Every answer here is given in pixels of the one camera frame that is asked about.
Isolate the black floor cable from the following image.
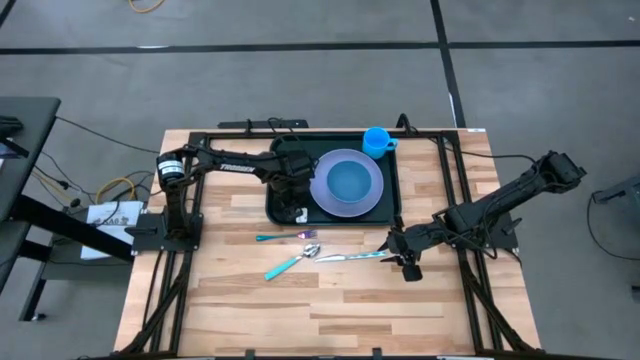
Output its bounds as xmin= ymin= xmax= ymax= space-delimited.
xmin=586 ymin=192 xmax=640 ymax=262

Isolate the knife with teal-white checked handle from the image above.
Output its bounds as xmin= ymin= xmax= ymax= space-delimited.
xmin=313 ymin=249 xmax=389 ymax=264

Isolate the white paper sheet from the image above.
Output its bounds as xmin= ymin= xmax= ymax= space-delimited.
xmin=79 ymin=199 xmax=145 ymax=261

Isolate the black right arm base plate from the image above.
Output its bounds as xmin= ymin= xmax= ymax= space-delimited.
xmin=446 ymin=209 xmax=521 ymax=251

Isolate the black napkin with white tag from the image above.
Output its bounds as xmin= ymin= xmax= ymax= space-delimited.
xmin=274 ymin=192 xmax=311 ymax=224

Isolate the dark green plastic tray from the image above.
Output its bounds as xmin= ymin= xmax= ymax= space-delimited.
xmin=265 ymin=132 xmax=403 ymax=227

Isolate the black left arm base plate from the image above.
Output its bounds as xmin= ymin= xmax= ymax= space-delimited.
xmin=124 ymin=212 xmax=204 ymax=253

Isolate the black aluminium table frame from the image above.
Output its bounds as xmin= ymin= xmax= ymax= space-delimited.
xmin=114 ymin=127 xmax=541 ymax=360

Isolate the blue cup with handle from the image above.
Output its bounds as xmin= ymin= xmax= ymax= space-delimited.
xmin=361 ymin=126 xmax=400 ymax=161

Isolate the yellow floor cable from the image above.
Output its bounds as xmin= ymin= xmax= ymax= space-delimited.
xmin=128 ymin=0 xmax=165 ymax=14

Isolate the blue bowl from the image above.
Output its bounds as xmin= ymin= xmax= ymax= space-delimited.
xmin=326 ymin=159 xmax=374 ymax=205

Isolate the grey metal stand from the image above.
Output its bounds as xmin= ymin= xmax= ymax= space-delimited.
xmin=591 ymin=172 xmax=640 ymax=205

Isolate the lavender plate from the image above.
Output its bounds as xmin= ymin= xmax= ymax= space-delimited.
xmin=309 ymin=148 xmax=385 ymax=219

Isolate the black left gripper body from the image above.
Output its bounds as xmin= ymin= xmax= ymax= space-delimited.
xmin=269 ymin=149 xmax=317 ymax=201

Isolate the silver spoon with teal handle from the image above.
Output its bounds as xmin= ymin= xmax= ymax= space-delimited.
xmin=263 ymin=243 xmax=323 ymax=282

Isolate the iridescent fork with teal handle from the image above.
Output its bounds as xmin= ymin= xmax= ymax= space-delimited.
xmin=255 ymin=229 xmax=319 ymax=243

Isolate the black mounting bar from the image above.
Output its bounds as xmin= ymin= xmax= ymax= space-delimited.
xmin=218 ymin=118 xmax=310 ymax=130

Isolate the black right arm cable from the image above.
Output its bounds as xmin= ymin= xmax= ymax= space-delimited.
xmin=438 ymin=141 xmax=545 ymax=167

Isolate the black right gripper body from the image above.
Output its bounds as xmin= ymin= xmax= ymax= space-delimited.
xmin=387 ymin=224 xmax=441 ymax=266

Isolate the black desk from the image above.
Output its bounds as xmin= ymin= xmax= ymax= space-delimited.
xmin=0 ymin=96 xmax=62 ymax=296

